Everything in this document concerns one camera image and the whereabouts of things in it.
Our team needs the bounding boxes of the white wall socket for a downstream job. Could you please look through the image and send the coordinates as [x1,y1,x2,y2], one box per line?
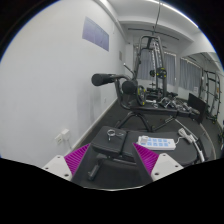
[55,129,70,144]

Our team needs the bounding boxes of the black padded workout bench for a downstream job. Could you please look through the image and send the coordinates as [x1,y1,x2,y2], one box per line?
[72,126,207,190]

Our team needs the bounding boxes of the blue wall poster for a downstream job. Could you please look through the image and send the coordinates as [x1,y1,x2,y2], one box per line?
[82,17,109,51]

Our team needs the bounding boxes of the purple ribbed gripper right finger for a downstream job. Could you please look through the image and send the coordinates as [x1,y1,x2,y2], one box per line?
[133,143,159,174]

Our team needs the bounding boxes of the white cable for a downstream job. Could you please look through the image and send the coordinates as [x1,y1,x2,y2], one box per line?
[174,118,206,163]

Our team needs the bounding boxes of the white power strip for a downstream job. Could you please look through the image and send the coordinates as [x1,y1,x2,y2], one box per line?
[137,137,176,150]

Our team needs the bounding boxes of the white charger plug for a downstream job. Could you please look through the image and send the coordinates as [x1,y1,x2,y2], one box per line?
[138,136,148,144]

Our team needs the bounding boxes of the grey window curtain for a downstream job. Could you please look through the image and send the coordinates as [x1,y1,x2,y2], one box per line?
[179,58,201,91]

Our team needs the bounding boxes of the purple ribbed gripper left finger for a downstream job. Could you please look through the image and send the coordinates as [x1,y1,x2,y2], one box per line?
[64,144,89,175]

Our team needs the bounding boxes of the multi-station gym machine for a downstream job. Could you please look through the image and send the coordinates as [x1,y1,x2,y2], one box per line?
[133,35,177,100]

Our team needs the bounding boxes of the black squat rack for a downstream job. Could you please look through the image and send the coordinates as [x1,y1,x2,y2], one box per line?
[199,70,221,124]

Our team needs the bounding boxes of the metal barbell collar clip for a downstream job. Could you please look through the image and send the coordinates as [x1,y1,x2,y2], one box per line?
[107,129,123,140]

